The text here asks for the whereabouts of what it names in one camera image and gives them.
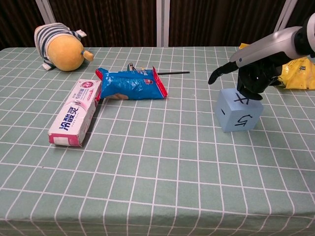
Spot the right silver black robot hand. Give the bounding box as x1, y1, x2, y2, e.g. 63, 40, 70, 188
208, 26, 303, 101

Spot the light blue numbered cube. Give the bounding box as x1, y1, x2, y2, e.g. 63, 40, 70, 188
215, 88, 264, 133

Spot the white partition post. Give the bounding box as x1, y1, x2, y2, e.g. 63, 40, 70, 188
274, 0, 296, 31
156, 0, 170, 48
35, 0, 56, 25

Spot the blue red snack bag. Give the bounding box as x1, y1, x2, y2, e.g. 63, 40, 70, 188
95, 66, 169, 101

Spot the yellow snack bag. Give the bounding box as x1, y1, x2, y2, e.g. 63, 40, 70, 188
238, 43, 315, 90

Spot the white pink toothpaste box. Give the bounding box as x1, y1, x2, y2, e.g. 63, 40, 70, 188
48, 78, 102, 148

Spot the yellow plush toy striped shirt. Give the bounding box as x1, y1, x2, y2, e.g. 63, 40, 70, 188
33, 22, 95, 72

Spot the black rod tool green handle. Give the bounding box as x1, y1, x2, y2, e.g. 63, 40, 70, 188
126, 63, 190, 76

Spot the green white checked tablecloth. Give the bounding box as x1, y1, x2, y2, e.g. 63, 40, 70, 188
0, 46, 315, 236

